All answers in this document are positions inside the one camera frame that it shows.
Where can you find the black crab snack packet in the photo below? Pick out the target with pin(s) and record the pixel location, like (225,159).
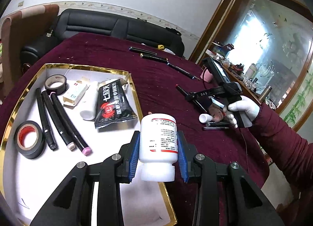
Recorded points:
(112,104)

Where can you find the black gold tipped pen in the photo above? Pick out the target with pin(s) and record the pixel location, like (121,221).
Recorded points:
(154,58)

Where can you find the clear gel pen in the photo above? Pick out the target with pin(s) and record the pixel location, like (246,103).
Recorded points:
(214,128)

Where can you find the white gold small box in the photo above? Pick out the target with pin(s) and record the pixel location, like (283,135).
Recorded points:
(74,92)

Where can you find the steel thermos on ledge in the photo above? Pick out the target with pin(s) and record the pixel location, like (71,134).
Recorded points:
(265,93)

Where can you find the black teal tipped pen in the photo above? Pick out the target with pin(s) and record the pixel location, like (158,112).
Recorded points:
(182,71)

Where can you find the gold rimmed white tray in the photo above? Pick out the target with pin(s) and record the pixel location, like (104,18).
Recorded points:
(70,152)

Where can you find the black pen far left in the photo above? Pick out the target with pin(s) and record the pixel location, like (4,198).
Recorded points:
(141,51)

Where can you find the black sofa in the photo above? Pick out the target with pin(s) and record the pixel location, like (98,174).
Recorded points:
(73,21)

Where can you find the grey capped black marker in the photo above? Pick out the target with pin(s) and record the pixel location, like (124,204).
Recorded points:
(57,122)

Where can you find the large white pill bottle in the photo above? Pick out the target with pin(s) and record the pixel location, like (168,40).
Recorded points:
(158,149)

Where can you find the thick black pen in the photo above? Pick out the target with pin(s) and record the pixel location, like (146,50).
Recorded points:
(189,98)

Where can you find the white gloved right hand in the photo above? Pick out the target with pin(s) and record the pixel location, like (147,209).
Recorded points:
(245,109)

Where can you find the pink capped black marker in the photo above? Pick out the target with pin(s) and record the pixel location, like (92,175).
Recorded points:
(69,126)

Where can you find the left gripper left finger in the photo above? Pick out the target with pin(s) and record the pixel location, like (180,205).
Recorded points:
(71,201)

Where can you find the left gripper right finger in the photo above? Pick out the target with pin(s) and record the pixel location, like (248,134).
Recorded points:
(246,204)

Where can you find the pink plush toy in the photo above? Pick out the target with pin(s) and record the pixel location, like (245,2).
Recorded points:
(218,113)

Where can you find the white spray bottle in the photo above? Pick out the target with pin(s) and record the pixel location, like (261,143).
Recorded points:
(88,104)

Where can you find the black tape roll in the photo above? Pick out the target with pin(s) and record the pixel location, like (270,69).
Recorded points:
(56,84)

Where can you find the red core tape roll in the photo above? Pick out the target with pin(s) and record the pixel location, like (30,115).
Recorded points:
(28,139)

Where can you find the pink thermos bottle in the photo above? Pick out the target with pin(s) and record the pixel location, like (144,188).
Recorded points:
(206,76)

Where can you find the maroon sleeved right forearm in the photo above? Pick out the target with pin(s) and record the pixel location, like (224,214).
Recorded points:
(289,151)

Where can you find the brown pink armchair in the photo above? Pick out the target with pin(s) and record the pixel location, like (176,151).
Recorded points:
(17,30)

